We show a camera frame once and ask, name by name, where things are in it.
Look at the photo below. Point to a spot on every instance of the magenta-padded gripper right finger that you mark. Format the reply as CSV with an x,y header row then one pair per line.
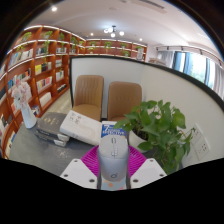
x,y
148,171

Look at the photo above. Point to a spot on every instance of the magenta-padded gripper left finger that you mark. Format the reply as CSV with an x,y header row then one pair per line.
x,y
78,171

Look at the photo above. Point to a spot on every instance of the white computer mouse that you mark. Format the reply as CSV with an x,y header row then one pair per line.
x,y
113,160

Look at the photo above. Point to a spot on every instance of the thick dark hardcover book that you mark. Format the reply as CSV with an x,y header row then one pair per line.
x,y
48,138
50,123

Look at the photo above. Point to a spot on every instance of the white thick paperback book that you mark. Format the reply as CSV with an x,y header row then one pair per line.
x,y
80,126

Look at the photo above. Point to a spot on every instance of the green potted plant white pot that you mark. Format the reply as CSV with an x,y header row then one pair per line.
x,y
156,126

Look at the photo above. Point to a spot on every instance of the blue cover book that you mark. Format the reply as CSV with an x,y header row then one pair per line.
x,y
111,130

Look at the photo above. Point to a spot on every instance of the tan upholstered chair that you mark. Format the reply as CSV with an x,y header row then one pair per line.
x,y
124,100
88,95

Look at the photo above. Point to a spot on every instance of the pink and white flowers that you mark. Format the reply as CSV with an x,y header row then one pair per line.
x,y
21,93

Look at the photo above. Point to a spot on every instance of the grey window curtains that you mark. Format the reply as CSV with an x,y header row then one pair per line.
x,y
186,65

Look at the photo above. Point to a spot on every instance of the orange wooden bookshelf unit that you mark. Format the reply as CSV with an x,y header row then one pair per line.
x,y
33,63

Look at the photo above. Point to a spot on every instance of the ceiling lamp with round bulbs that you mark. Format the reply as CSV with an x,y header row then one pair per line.
x,y
113,31

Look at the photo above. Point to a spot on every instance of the white wall socket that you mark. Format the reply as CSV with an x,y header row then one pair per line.
x,y
196,132
202,149

